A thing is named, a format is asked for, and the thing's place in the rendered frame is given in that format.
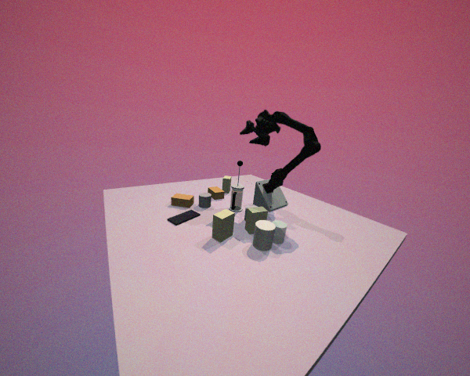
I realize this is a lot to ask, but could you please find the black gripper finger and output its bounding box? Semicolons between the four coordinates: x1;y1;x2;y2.
249;133;265;145
240;122;250;135

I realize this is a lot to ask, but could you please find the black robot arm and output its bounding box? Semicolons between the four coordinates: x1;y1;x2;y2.
255;110;321;193

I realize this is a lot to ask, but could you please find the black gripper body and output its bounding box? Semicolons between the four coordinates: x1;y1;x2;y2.
246;120;271;146

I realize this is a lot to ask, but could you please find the orange rectangular block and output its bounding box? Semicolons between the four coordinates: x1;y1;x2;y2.
208;186;225;200
171;193;194;208

